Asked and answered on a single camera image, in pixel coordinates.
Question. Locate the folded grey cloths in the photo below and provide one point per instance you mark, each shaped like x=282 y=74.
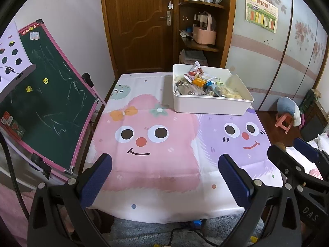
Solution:
x=192 y=56

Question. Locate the pink framed green chalkboard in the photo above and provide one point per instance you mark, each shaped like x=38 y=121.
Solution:
x=51 y=95

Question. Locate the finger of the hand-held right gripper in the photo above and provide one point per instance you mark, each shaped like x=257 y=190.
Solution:
x=277 y=155
x=305 y=146

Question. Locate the clear rice crispy packet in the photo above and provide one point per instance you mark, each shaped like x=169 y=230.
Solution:
x=226 y=92

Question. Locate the grey fluffy rug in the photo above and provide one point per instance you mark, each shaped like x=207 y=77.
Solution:
x=144 y=231

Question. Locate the cartoon printed tablecloth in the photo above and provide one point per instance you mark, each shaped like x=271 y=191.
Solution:
x=159 y=159

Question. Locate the dark green bag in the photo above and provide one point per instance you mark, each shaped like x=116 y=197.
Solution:
x=308 y=103

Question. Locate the wooden bedpost knob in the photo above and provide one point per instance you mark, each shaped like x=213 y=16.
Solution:
x=282 y=146

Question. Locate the white board with dots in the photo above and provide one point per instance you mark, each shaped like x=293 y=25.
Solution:
x=10 y=46

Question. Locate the brown wooden door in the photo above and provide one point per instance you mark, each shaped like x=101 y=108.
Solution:
x=138 y=30

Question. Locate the pink plastic stool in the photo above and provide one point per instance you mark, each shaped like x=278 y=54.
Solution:
x=284 y=122

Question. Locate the floral sliding wardrobe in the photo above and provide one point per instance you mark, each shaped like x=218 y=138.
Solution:
x=270 y=64

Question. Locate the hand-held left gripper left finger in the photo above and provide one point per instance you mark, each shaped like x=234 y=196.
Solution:
x=96 y=182

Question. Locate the pink organizer basket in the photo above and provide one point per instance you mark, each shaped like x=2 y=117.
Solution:
x=204 y=34

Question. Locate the white pillow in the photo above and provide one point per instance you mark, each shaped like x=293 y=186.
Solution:
x=321 y=137

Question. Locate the blue and white snack packet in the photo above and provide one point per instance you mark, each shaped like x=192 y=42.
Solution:
x=210 y=84

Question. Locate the blue plush cushion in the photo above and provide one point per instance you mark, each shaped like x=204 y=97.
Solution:
x=285 y=105

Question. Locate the brown toast packet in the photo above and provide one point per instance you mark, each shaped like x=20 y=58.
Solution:
x=189 y=90

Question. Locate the orange and white bar packet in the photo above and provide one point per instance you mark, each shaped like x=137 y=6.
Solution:
x=199 y=82

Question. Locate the wooden corner shelf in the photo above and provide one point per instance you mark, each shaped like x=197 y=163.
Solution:
x=226 y=18

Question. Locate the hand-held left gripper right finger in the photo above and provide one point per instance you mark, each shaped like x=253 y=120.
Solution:
x=234 y=182

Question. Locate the wall poster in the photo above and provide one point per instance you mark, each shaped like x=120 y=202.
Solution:
x=262 y=11

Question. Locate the white plastic storage bin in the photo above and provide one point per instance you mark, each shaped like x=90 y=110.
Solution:
x=205 y=105

